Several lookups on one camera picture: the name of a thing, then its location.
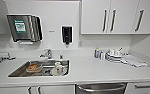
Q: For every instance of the white cup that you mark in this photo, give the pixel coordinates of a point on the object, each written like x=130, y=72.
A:
x=58, y=67

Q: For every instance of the white drawer unit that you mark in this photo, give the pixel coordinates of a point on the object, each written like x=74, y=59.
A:
x=144, y=88

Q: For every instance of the white wall outlet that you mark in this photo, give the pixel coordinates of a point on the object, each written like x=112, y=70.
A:
x=80, y=43

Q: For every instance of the white sink base cabinet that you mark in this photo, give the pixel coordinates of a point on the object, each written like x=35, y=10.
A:
x=31, y=90

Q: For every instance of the steel paper towel dispenser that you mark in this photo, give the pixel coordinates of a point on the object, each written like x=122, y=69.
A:
x=22, y=27

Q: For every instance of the steel kitchen sink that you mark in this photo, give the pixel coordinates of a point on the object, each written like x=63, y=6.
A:
x=19, y=71

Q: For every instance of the orange bowl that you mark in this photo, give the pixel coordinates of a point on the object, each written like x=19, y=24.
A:
x=34, y=68

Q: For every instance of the chrome faucet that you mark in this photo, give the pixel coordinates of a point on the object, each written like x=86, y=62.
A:
x=47, y=53

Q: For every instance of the black soap dispenser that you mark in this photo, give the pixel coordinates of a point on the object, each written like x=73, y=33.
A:
x=66, y=35

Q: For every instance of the small white bottle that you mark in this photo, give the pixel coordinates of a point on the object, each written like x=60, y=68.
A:
x=102, y=55

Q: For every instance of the stack of white plates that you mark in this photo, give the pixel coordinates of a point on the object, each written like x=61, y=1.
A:
x=113, y=56

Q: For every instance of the stainless steel dishwasher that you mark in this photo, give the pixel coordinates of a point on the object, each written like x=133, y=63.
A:
x=101, y=89

